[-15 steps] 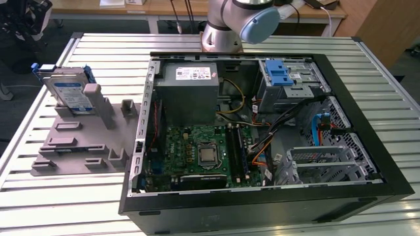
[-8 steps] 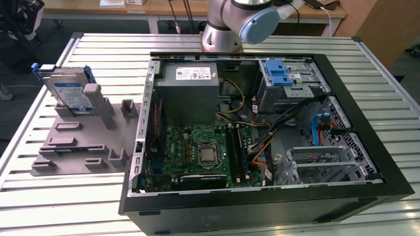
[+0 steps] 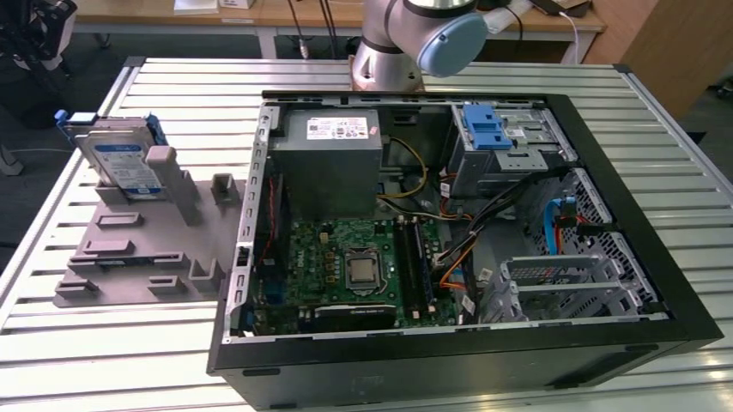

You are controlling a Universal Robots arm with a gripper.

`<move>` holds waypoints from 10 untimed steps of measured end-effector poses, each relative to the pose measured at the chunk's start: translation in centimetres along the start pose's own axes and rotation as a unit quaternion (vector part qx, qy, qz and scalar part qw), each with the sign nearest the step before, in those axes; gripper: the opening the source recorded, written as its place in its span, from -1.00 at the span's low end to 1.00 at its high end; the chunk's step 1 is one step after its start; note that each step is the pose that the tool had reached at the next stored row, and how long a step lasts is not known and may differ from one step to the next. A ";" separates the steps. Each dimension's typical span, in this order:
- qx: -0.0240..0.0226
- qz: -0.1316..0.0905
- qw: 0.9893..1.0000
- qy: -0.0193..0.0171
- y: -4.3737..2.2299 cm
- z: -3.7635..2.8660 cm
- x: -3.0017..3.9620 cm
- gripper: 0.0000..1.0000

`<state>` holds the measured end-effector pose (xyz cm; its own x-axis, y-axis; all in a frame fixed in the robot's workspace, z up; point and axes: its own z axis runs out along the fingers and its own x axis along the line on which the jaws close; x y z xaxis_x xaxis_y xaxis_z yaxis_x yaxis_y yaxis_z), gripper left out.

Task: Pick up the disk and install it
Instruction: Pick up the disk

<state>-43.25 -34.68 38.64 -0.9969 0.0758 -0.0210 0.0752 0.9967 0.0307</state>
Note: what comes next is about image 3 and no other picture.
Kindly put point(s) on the hard disk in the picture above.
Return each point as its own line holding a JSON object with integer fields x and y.
{"x": 117, "y": 163}

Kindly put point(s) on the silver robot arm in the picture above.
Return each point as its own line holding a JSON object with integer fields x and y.
{"x": 388, "y": 56}

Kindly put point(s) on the metal disk bay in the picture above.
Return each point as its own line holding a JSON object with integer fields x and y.
{"x": 509, "y": 296}

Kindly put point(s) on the wooden desk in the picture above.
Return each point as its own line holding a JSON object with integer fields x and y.
{"x": 171, "y": 19}

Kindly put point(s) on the white box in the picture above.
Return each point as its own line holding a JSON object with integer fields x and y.
{"x": 195, "y": 6}
{"x": 238, "y": 3}

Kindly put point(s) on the grey parts rack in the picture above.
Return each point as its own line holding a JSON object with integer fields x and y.
{"x": 148, "y": 240}

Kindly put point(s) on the black case fan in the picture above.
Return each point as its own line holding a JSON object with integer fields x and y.
{"x": 279, "y": 206}

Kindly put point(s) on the grey power supply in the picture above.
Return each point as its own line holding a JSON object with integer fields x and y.
{"x": 326, "y": 180}

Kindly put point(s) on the green motherboard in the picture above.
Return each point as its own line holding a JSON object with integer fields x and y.
{"x": 308, "y": 240}

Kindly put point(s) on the black CPU socket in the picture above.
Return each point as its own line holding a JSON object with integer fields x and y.
{"x": 363, "y": 251}

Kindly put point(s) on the silver CPU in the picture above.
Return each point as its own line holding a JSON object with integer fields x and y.
{"x": 362, "y": 270}

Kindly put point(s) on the blue plastic drive latch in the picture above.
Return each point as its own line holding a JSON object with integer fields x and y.
{"x": 483, "y": 129}

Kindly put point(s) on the black RAM slot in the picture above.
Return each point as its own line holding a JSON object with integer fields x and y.
{"x": 405, "y": 266}

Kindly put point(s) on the black graphics card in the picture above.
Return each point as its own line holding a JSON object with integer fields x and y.
{"x": 355, "y": 315}

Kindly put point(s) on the installed RAM stick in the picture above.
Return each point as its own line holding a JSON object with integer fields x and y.
{"x": 426, "y": 274}

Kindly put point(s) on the metal optical drive cage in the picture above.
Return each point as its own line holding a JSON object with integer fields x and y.
{"x": 515, "y": 161}

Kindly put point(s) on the black PC case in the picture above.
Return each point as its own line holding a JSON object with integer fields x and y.
{"x": 458, "y": 369}

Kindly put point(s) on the wooden cabinet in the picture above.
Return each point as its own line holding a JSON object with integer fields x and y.
{"x": 670, "y": 43}

